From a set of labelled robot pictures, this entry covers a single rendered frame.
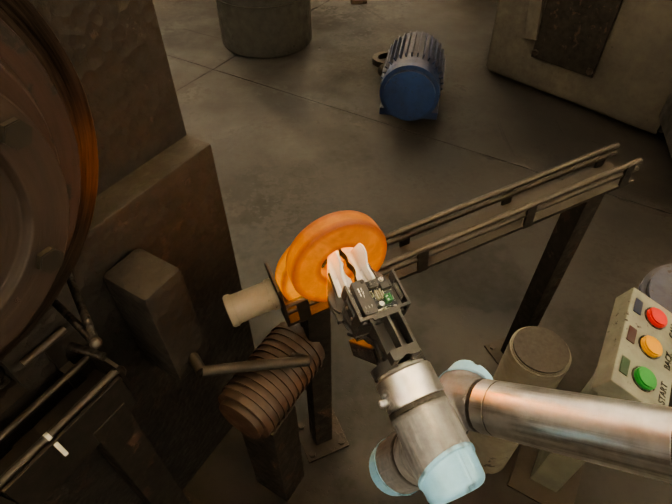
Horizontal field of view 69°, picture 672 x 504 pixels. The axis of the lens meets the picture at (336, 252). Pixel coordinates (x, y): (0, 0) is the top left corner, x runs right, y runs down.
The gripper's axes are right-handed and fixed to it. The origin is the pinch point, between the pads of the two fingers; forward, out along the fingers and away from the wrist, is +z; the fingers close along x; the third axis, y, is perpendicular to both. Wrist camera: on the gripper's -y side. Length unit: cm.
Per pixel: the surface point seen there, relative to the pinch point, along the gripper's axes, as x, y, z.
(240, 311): 15.2, -17.2, 2.8
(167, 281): 24.5, -6.3, 6.8
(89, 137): 26.2, 19.5, 12.9
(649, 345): -50, -17, -29
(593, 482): -59, -74, -53
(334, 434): -1, -83, -15
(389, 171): -73, -112, 84
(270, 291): 9.4, -15.8, 4.0
